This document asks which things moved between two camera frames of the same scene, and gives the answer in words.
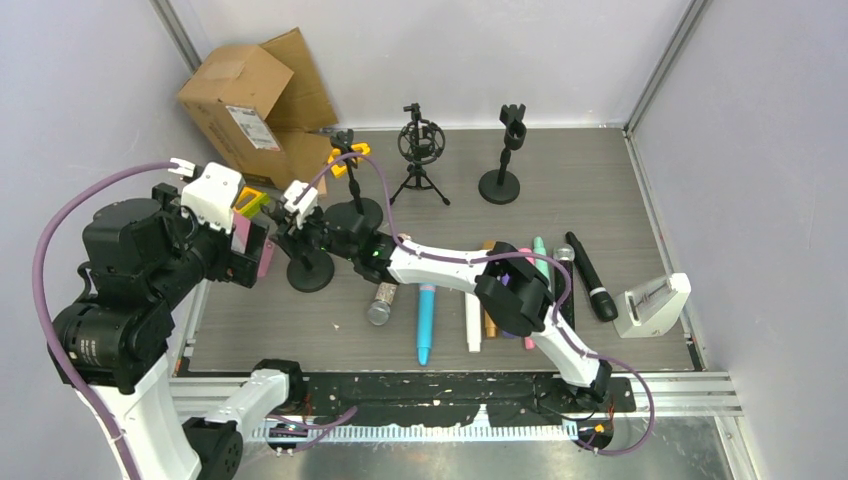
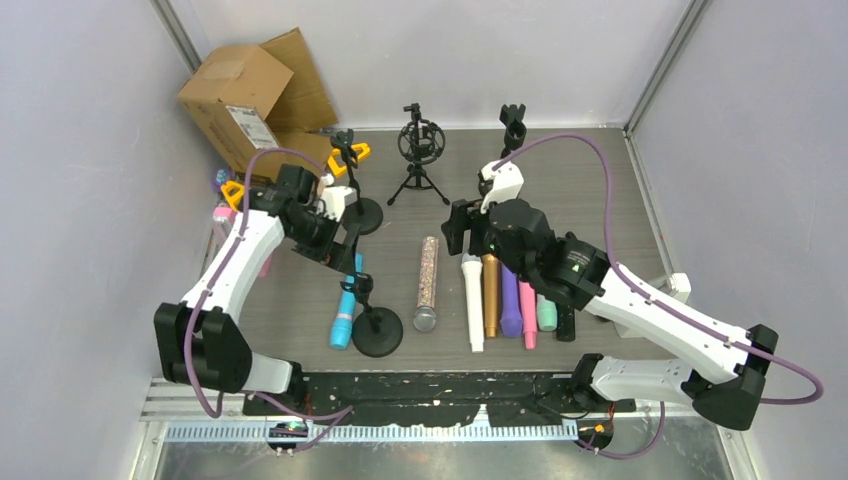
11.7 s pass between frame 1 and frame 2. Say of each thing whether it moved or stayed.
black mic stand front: moved
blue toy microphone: moved
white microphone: stayed
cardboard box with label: stayed
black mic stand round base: stayed
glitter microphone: moved
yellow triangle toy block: stayed
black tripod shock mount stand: stayed
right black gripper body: moved
